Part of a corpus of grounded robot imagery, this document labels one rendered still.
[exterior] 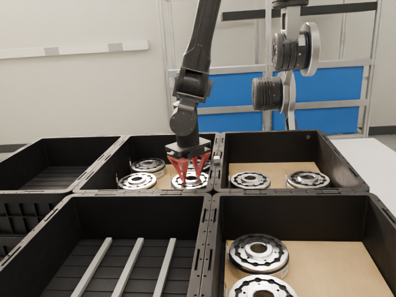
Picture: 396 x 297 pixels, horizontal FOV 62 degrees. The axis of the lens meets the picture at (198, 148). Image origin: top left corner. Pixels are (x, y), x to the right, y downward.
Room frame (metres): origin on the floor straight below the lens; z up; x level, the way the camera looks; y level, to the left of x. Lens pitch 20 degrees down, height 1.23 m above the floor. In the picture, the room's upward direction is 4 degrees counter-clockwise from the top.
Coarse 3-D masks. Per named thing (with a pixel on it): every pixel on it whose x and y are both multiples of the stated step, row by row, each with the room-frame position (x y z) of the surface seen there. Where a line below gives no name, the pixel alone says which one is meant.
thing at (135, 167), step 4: (140, 160) 0.95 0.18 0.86; (156, 160) 0.94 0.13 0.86; (160, 160) 0.93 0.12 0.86; (132, 164) 0.92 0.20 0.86; (136, 164) 0.91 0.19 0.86; (156, 164) 0.90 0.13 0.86; (160, 164) 0.91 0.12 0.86; (164, 164) 0.91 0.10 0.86; (132, 168) 0.89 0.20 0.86; (136, 168) 0.90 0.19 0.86; (140, 168) 0.88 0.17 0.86; (144, 168) 0.88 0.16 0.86; (148, 168) 0.88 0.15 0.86; (152, 168) 0.88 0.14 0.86; (156, 168) 0.88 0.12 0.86; (160, 168) 0.88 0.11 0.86; (140, 172) 0.87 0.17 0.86; (144, 172) 0.86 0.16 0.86; (148, 172) 0.86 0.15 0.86
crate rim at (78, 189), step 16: (208, 176) 0.65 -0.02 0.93; (80, 192) 0.61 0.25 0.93; (96, 192) 0.61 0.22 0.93; (112, 192) 0.60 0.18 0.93; (128, 192) 0.60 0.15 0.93; (144, 192) 0.59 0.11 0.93; (160, 192) 0.59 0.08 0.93; (176, 192) 0.59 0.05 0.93; (192, 192) 0.58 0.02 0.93; (208, 192) 0.58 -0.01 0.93
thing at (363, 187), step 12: (228, 132) 0.96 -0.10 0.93; (240, 132) 0.95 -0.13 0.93; (252, 132) 0.95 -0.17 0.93; (264, 132) 0.94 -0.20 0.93; (276, 132) 0.94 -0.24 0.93; (288, 132) 0.93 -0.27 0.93; (300, 132) 0.93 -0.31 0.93; (312, 132) 0.92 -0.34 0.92; (336, 156) 0.72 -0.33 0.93; (216, 168) 0.69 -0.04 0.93; (348, 168) 0.64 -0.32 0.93; (216, 180) 0.63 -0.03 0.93; (360, 180) 0.58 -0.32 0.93; (216, 192) 0.58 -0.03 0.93
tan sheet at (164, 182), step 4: (168, 164) 0.98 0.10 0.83; (168, 168) 0.95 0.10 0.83; (172, 168) 0.94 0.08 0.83; (168, 172) 0.91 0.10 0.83; (172, 172) 0.91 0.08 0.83; (176, 172) 0.91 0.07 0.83; (164, 176) 0.89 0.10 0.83; (168, 176) 0.88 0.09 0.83; (172, 176) 0.88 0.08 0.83; (160, 180) 0.86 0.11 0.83; (164, 180) 0.86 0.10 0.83; (168, 180) 0.86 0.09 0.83; (160, 184) 0.83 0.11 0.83; (164, 184) 0.83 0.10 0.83; (168, 184) 0.83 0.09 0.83; (160, 188) 0.81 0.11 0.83; (164, 188) 0.81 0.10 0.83; (168, 188) 0.81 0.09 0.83
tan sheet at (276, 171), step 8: (232, 168) 0.91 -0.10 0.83; (240, 168) 0.91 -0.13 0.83; (248, 168) 0.91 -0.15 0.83; (256, 168) 0.90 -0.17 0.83; (264, 168) 0.90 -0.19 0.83; (272, 168) 0.89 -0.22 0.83; (280, 168) 0.89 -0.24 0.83; (288, 168) 0.89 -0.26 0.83; (296, 168) 0.88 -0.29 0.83; (304, 168) 0.88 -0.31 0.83; (312, 168) 0.87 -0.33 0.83; (272, 176) 0.84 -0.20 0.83; (280, 176) 0.83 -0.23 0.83; (272, 184) 0.79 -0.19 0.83; (280, 184) 0.78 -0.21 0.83
